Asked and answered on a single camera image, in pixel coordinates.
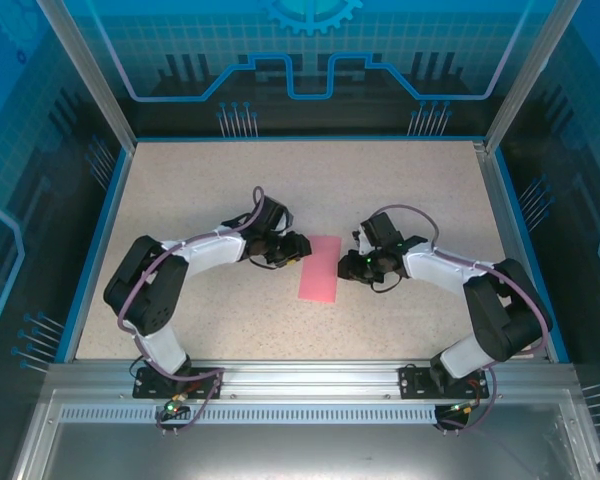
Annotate pink cloth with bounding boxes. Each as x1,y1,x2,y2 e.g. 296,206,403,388
297,235,342,303

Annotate blue table edge strip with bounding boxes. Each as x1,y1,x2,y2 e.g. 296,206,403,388
62,147,132,364
492,149,572,364

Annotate connector with green light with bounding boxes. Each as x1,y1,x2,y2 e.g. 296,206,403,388
162,393,190,417
447,399,482,417

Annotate grey metal tray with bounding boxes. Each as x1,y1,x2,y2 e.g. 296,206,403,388
9,389,600,480

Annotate aluminium mounting rail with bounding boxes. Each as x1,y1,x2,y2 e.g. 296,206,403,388
47,359,579,399

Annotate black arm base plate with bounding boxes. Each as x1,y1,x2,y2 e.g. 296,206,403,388
398,364,489,401
132,366,227,401

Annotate aluminium side rail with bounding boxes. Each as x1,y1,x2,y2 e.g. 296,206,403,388
472,141,552,362

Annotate slotted grey cable duct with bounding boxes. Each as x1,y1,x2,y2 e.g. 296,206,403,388
57,405,486,423

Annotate aluminium frame post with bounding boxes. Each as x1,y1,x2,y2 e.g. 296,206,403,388
482,0,584,154
36,0,138,152

